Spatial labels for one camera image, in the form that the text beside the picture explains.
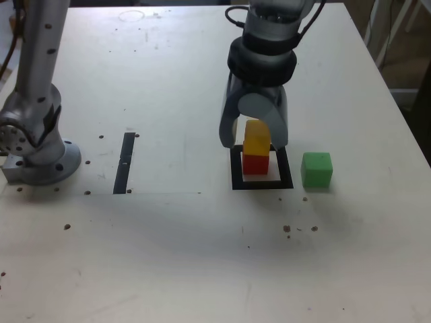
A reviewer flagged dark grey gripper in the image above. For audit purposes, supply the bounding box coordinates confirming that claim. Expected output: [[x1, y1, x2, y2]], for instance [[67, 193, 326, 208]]
[[218, 73, 290, 151]]

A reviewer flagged black tape square outline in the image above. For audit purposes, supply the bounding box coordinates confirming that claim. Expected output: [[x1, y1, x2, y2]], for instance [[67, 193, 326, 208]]
[[229, 143, 294, 191]]

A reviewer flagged white chair frame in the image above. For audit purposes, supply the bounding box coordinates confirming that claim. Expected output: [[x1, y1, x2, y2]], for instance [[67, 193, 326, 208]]
[[375, 0, 431, 68]]

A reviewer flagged green cube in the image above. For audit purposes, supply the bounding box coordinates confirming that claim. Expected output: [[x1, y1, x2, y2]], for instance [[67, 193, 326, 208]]
[[300, 151, 334, 188]]

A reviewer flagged brown wooden furniture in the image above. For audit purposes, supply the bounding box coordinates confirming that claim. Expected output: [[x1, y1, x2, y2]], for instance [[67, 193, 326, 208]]
[[8, 0, 24, 36]]

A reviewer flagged black tape strip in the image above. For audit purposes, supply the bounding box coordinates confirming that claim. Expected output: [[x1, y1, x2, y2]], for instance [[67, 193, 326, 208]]
[[112, 132, 135, 195]]

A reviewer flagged yellow cube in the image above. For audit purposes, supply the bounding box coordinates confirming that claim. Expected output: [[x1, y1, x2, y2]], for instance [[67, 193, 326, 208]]
[[242, 119, 271, 157]]

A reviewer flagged dark furniture piece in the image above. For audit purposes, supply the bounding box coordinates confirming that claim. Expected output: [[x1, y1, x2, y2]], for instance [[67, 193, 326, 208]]
[[403, 55, 431, 162]]

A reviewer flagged red cube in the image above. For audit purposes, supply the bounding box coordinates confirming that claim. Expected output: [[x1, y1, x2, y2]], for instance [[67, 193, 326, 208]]
[[242, 153, 270, 176]]

